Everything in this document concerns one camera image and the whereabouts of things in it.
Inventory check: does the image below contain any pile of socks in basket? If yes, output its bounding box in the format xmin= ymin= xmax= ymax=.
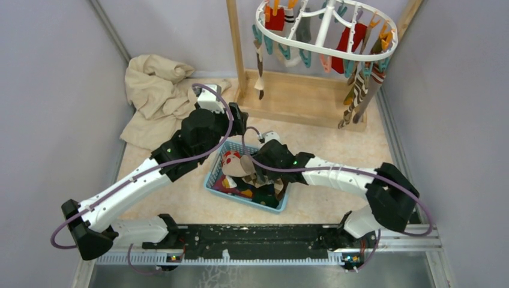
xmin=221 ymin=152 xmax=288 ymax=195

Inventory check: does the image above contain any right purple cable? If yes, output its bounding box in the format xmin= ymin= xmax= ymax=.
xmin=241 ymin=126 xmax=433 ymax=238

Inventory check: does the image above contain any blue plastic basket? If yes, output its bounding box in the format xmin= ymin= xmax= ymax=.
xmin=204 ymin=140 xmax=291 ymax=214

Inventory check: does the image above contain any brown white striped sock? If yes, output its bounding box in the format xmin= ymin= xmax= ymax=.
xmin=338 ymin=62 xmax=387 ymax=129

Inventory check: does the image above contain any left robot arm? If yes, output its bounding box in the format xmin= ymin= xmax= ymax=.
xmin=61 ymin=103 xmax=248 ymax=260

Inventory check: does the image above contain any wooden hanger stand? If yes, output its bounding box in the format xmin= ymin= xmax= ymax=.
xmin=226 ymin=1 xmax=421 ymax=131

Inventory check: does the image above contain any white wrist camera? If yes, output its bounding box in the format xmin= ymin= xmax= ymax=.
xmin=259 ymin=131 xmax=280 ymax=144
xmin=193 ymin=87 xmax=224 ymax=113

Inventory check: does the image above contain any white oval clip hanger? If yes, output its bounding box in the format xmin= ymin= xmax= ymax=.
xmin=253 ymin=1 xmax=399 ymax=62

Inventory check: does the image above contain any beige crumpled cloth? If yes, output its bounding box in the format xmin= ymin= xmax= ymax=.
xmin=119 ymin=54 xmax=232 ymax=151

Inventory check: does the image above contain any purple cable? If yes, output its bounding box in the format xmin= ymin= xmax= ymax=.
xmin=241 ymin=126 xmax=433 ymax=238
xmin=50 ymin=83 xmax=235 ymax=250

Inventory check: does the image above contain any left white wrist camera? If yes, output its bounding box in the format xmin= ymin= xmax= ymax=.
xmin=193 ymin=87 xmax=224 ymax=113

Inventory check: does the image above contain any red santa sock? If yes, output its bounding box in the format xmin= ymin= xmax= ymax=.
xmin=331 ymin=23 xmax=367 ymax=74

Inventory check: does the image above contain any brown beige hanging sock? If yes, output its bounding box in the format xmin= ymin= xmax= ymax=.
xmin=253 ymin=39 xmax=265 ymax=100

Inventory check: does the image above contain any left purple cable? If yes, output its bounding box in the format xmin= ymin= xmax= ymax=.
xmin=50 ymin=83 xmax=235 ymax=250

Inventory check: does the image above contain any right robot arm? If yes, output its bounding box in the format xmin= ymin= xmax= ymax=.
xmin=252 ymin=140 xmax=420 ymax=247

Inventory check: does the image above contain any grey beige ribbed sock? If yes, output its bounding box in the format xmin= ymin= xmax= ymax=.
xmin=352 ymin=64 xmax=386 ymax=124

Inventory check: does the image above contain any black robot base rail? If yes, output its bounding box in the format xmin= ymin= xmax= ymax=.
xmin=141 ymin=223 xmax=379 ymax=261

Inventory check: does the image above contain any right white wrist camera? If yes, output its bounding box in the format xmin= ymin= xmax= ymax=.
xmin=259 ymin=131 xmax=280 ymax=144

